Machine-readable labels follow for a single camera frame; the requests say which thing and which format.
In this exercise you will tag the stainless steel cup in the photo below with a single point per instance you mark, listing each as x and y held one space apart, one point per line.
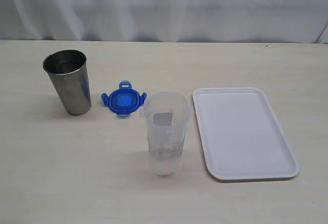
67 69

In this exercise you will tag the clear plastic container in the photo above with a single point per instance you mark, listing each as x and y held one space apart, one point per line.
167 115

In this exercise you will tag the white backdrop curtain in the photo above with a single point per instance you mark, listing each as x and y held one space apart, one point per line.
269 21

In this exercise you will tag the blue plastic lid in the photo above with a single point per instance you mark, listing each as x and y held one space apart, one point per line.
125 100

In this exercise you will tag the white rectangular tray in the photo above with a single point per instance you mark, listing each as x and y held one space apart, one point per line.
241 138

